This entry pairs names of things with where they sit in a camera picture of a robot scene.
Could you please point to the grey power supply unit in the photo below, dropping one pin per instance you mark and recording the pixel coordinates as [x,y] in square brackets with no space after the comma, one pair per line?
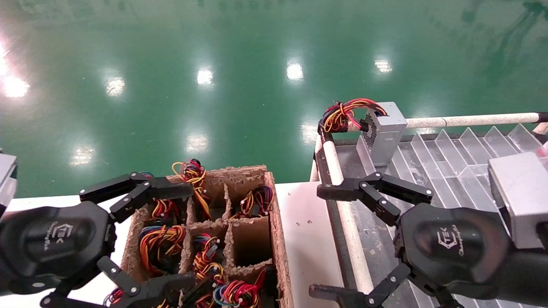
[522,196]

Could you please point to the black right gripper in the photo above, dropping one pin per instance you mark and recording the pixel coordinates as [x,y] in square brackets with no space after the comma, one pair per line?
[454,244]

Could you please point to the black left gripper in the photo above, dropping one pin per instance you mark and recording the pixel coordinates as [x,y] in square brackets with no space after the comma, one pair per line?
[43,244]

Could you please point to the brown cardboard divider box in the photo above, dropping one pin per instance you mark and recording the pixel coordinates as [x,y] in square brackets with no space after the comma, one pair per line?
[280,239]

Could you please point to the white red sign card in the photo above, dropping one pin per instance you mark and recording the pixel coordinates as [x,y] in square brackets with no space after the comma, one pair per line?
[544,150]

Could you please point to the white padded cart rail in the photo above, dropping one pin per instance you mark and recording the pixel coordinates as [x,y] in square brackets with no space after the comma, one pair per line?
[471,120]
[334,162]
[543,128]

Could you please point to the white padded cart leg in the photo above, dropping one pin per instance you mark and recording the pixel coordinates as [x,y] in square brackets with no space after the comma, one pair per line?
[316,167]

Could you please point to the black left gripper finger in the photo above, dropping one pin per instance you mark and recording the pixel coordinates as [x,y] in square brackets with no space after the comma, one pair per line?
[167,190]
[167,288]

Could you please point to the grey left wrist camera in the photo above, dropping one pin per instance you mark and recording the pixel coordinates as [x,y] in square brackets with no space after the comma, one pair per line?
[6,179]

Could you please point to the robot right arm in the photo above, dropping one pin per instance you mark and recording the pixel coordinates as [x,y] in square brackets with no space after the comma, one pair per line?
[513,278]

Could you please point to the clear acrylic divider tray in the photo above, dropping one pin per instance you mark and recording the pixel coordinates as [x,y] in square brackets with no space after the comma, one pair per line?
[454,154]

